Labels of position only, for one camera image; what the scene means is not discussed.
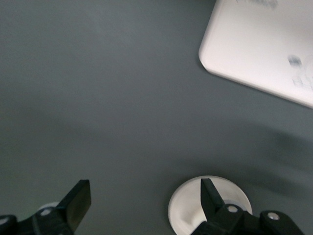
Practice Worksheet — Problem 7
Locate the cream rectangular tray rabbit print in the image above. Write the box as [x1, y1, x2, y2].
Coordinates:
[198, 0, 313, 110]

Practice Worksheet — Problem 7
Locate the cream round plate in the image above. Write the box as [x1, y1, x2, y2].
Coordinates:
[168, 175, 253, 235]

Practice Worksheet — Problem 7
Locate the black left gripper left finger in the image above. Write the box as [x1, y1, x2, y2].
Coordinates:
[0, 180, 91, 235]

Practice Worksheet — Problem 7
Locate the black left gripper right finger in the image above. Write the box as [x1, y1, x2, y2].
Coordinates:
[189, 178, 305, 235]

